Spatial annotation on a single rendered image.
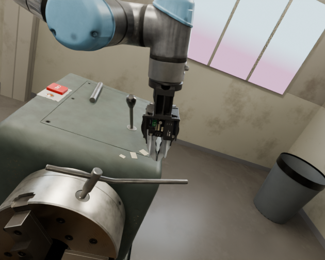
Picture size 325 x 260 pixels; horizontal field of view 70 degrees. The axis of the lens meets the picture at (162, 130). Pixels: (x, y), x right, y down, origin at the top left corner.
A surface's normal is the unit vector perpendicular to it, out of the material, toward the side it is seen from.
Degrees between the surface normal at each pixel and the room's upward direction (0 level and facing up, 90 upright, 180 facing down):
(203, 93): 90
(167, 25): 91
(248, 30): 90
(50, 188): 15
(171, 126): 90
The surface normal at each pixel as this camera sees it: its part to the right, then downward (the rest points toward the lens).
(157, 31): -0.18, 0.51
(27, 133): 0.32, -0.59
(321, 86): 0.02, 0.47
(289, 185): -0.66, 0.20
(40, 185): -0.11, -0.89
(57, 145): 0.28, -0.41
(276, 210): -0.49, 0.31
